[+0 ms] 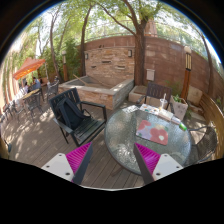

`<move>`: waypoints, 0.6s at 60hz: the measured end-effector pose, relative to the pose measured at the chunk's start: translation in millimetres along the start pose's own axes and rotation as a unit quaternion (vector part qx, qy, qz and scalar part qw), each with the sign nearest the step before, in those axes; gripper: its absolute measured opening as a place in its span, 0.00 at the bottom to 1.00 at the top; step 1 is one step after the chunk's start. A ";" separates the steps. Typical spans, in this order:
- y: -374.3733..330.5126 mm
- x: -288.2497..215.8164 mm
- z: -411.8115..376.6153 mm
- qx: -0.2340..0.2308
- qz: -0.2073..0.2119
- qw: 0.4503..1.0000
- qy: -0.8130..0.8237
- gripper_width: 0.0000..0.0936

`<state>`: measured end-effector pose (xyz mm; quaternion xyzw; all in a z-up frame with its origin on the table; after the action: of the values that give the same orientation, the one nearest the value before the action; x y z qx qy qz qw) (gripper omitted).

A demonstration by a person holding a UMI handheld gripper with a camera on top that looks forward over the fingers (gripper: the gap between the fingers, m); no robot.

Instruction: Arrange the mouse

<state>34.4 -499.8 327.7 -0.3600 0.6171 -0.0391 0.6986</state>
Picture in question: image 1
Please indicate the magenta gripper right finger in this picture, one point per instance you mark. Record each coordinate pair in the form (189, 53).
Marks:
(154, 166)

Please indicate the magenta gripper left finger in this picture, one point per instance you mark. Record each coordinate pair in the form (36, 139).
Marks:
(71, 166)

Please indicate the floral mouse pad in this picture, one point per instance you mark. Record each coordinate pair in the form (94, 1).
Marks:
(152, 132)

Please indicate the round glass patio table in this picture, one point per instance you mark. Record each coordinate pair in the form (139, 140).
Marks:
(121, 136)

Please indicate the black slatted patio chair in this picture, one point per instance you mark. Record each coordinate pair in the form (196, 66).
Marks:
(89, 128)

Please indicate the white book stack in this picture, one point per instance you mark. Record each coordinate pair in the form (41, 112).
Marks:
(162, 113)

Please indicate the black backpack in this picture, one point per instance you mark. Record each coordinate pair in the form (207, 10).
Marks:
(69, 114)

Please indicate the black mesh metal chair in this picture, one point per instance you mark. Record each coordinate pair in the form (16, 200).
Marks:
(201, 151)

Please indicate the white planter bag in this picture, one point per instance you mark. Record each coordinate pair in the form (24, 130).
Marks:
(180, 107)

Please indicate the plastic cup with straw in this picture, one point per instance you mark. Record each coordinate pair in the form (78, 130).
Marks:
(163, 102)

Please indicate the grey metal chair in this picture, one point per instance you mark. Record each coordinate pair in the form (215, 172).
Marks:
(32, 103)

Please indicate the dark wooden chair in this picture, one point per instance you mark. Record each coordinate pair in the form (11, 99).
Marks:
(157, 91)

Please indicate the wooden patio table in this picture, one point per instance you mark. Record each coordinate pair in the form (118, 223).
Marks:
(30, 94)

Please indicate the stone water fountain basin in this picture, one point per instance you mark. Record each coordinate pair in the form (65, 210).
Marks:
(94, 91)

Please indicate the seated person in blue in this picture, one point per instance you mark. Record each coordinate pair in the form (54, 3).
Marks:
(36, 84)

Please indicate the orange patio umbrella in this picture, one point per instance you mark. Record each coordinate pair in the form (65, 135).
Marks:
(28, 66)

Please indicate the large tree trunk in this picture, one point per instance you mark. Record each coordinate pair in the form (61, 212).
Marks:
(139, 50)

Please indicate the wooden lamp post left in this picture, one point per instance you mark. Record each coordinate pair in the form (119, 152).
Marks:
(64, 65)

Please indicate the wooden lamp post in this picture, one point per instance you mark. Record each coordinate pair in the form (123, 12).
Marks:
(188, 67)
(64, 65)

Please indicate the wooden lamp post right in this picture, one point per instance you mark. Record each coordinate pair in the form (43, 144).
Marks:
(188, 67)

